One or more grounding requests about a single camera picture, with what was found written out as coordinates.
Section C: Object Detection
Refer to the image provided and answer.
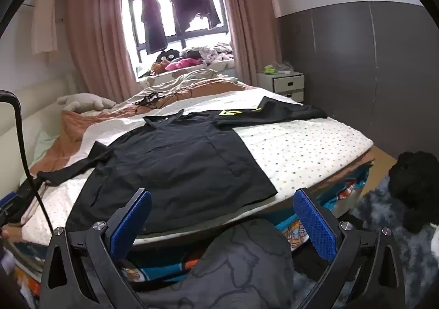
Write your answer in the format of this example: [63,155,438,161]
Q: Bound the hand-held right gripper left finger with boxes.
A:
[39,188,153,309]

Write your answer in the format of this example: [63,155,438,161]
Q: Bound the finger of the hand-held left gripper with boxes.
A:
[0,191,23,227]

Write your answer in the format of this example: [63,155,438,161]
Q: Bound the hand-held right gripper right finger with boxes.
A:
[293,188,407,309]

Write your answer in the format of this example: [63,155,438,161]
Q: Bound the black shirt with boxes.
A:
[36,97,328,232]

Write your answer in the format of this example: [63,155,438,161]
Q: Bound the pile of mixed clothes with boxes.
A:
[185,42,235,64]

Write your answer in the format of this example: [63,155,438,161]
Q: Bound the cartoon printed sheet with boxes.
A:
[118,155,374,282]

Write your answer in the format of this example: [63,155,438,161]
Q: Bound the grey shaggy rug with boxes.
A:
[291,175,439,309]

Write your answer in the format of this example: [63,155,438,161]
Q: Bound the light green pillow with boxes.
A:
[32,131,64,160]

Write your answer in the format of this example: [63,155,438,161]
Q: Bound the white dotted bedsheet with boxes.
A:
[17,88,374,248]

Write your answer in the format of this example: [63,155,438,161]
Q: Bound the person's grey patterned trouser leg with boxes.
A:
[134,218,296,309]

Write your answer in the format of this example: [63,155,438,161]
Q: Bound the cardboard floor sheets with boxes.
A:
[364,146,398,200]

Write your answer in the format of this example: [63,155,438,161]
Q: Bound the cream bed headboard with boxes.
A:
[0,74,78,166]

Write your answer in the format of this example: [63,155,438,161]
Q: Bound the orange-brown blanket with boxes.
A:
[29,79,261,172]

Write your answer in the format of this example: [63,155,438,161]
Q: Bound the black fluffy cloth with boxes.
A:
[387,151,439,234]

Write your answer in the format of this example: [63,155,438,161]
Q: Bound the beige plush toy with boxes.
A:
[57,93,117,112]

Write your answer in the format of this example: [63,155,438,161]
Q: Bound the white nightstand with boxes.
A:
[257,71,305,104]

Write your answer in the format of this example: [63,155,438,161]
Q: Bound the beige crumpled quilt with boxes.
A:
[137,68,241,91]

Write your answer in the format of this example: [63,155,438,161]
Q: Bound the orange plush toy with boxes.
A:
[151,61,172,75]

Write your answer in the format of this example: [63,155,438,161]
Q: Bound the clear plastic bag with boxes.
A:
[272,61,296,74]

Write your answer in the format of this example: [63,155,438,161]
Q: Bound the pink plush toy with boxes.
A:
[166,58,201,71]

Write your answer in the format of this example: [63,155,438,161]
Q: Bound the black plush toy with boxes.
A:
[156,49,181,63]

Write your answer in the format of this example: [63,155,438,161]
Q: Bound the white hanging cloth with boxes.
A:
[32,0,58,56]

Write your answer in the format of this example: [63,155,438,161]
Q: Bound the window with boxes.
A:
[120,0,234,80]

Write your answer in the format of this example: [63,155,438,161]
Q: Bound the black cable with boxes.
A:
[0,90,55,232]

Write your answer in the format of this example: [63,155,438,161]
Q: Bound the black wired device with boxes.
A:
[135,89,193,108]

